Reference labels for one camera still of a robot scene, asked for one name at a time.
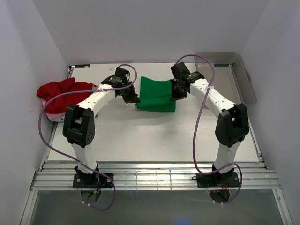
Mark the green t shirt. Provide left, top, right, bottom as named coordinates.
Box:
left=135, top=76, right=176, bottom=113

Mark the red t shirt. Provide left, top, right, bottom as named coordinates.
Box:
left=36, top=77, right=97, bottom=114

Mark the blue label sticker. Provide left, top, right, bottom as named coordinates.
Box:
left=74, top=64, right=90, bottom=68

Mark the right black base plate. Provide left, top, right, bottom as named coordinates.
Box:
left=192, top=172, right=240, bottom=188

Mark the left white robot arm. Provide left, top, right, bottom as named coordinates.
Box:
left=63, top=67, right=140, bottom=187

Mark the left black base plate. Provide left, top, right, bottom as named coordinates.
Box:
left=72, top=173, right=113, bottom=188

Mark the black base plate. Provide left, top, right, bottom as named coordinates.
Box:
left=192, top=172, right=240, bottom=188
left=72, top=173, right=113, bottom=188

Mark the aluminium frame rail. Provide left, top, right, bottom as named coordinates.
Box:
left=31, top=161, right=281, bottom=191

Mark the grey plastic bin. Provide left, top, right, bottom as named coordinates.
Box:
left=194, top=52, right=257, bottom=106

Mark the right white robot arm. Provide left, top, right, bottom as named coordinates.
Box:
left=171, top=62, right=249, bottom=187

